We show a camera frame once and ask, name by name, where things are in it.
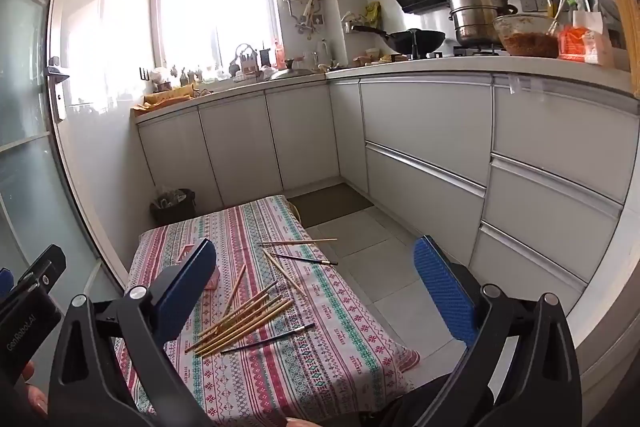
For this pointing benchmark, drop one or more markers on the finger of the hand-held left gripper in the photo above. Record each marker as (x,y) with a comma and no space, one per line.
(45,263)
(5,281)

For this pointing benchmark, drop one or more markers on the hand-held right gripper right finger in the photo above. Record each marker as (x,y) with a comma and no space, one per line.
(445,292)

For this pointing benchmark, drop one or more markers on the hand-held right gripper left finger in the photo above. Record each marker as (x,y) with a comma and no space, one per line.
(192,284)

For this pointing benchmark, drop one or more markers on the tan bamboo chopstick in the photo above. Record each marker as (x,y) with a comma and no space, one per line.
(235,289)
(300,241)
(285,273)

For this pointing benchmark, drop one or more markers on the pile of bamboo chopsticks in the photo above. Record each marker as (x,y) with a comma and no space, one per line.
(250,322)

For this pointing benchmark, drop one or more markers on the person's left hand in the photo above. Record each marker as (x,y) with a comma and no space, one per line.
(36,399)

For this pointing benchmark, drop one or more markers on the black trash bin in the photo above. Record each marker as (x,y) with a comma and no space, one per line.
(172,207)

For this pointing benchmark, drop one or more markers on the black chopstick with gold band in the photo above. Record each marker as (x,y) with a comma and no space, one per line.
(270,339)
(305,259)

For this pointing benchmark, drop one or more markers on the white two-drawer cabinet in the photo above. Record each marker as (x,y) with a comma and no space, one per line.
(425,157)

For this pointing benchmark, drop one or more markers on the patterned red green tablecloth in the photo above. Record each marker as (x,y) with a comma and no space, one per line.
(310,357)

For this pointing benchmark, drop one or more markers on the brown floor mat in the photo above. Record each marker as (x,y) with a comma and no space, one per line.
(330,204)

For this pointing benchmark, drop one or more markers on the white three-drawer cabinet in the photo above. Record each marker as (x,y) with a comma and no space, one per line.
(555,197)

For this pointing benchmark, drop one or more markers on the white base cabinet with doors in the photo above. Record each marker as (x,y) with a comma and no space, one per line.
(235,142)

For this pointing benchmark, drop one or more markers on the frosted glass door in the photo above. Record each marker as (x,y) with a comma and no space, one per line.
(25,107)

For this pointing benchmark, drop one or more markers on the yellow cloth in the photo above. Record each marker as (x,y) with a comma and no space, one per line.
(162,99)

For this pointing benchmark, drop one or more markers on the white kitchen countertop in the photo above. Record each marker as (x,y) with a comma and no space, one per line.
(450,64)

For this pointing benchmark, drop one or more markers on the utensil caddy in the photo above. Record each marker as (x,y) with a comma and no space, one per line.
(247,59)

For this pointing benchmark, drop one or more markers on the steel pot lid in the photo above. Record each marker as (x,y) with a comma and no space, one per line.
(292,73)

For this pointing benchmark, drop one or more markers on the red bottle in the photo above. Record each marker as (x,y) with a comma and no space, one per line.
(278,54)

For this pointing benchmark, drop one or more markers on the black wok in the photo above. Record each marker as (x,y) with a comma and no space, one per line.
(420,41)

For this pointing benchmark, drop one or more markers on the glass bowl with food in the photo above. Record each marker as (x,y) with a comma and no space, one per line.
(527,39)

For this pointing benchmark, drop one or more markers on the kitchen window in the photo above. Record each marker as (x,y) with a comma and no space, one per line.
(220,7)

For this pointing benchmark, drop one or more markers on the stacked steel pot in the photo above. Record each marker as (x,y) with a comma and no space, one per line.
(475,14)

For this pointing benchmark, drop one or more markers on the orange plastic bag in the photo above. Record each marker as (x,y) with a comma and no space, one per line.
(582,44)

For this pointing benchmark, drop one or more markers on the yellow green bag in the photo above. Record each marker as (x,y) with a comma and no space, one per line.
(372,13)

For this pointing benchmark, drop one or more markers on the wall power outlet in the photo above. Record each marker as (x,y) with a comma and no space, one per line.
(534,1)

